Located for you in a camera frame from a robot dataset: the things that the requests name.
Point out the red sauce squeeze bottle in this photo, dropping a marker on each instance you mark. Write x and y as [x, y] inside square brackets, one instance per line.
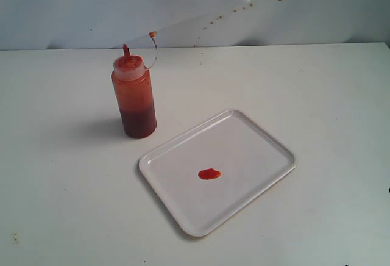
[133, 90]

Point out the red sauce blob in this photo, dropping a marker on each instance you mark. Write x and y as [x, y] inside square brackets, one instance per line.
[209, 174]

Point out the white rectangular plastic tray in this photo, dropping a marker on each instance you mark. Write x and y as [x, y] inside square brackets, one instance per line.
[250, 159]

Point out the white backdrop sheet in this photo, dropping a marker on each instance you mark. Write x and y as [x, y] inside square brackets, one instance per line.
[75, 24]

